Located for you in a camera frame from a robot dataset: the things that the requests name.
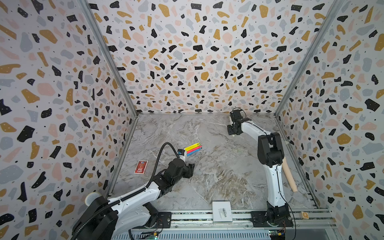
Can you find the small wooden tag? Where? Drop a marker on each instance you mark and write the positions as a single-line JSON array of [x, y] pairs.
[[305, 215]]

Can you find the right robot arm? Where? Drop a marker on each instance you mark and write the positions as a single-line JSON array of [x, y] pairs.
[[271, 156]]

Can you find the pink highlighter pen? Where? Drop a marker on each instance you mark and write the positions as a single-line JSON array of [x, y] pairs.
[[197, 148]]

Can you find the wooden rolling pin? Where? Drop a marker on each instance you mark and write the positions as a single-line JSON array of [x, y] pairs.
[[289, 175]]

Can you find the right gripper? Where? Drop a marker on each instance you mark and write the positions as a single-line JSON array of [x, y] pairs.
[[233, 128]]

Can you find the blue highlighter pen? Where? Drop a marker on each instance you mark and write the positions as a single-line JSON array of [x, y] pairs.
[[193, 153]]

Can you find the red card packet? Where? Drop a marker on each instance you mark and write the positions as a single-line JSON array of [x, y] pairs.
[[141, 167]]

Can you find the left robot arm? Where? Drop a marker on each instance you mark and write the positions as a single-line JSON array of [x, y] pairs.
[[106, 218]]

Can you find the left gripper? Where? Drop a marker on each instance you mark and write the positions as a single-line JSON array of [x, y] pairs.
[[188, 170]]

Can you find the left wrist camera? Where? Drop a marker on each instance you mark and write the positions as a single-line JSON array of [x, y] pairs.
[[182, 153]]

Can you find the white box on rail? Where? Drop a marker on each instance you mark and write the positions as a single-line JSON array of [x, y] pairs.
[[222, 212]]

